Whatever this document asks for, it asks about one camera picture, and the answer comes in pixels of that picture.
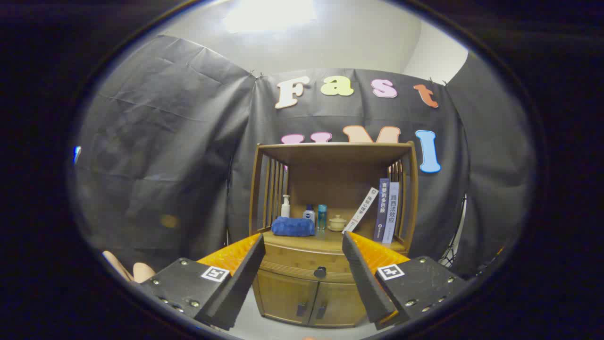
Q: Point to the wooden drawer with black knob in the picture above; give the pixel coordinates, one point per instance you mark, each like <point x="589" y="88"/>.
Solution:
<point x="302" y="259"/>

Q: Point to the dark blue book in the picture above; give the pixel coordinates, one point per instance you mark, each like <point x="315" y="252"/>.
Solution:
<point x="382" y="212"/>

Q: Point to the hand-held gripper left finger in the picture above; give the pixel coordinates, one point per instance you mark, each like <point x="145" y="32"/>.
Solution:
<point x="238" y="288"/>

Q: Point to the black metal stand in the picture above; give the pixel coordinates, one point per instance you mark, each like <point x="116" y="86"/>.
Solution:
<point x="449" y="259"/>

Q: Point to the wooden cabinet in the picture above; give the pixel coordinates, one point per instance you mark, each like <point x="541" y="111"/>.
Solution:
<point x="339" y="174"/>

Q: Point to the wooden cabinet door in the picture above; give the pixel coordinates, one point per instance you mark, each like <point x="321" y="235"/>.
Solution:
<point x="339" y="304"/>
<point x="283" y="295"/>

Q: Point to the beige lidded ceramic cup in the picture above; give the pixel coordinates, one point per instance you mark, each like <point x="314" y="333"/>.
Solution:
<point x="337" y="224"/>

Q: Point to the white pump bottle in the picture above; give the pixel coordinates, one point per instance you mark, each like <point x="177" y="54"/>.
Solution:
<point x="285" y="210"/>

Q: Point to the white bottle with blue cap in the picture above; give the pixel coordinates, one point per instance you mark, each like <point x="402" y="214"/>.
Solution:
<point x="309" y="215"/>

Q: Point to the clear blue bottle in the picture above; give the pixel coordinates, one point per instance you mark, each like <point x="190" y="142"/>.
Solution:
<point x="322" y="217"/>

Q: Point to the light purple book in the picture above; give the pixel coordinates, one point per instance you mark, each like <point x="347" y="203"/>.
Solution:
<point x="391" y="212"/>

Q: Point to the white book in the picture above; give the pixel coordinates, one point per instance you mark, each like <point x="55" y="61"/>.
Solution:
<point x="361" y="210"/>

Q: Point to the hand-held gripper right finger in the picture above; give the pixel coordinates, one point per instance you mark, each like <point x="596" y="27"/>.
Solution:
<point x="365" y="283"/>

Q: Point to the blue folded towel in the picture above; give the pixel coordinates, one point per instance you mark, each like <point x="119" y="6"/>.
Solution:
<point x="292" y="226"/>

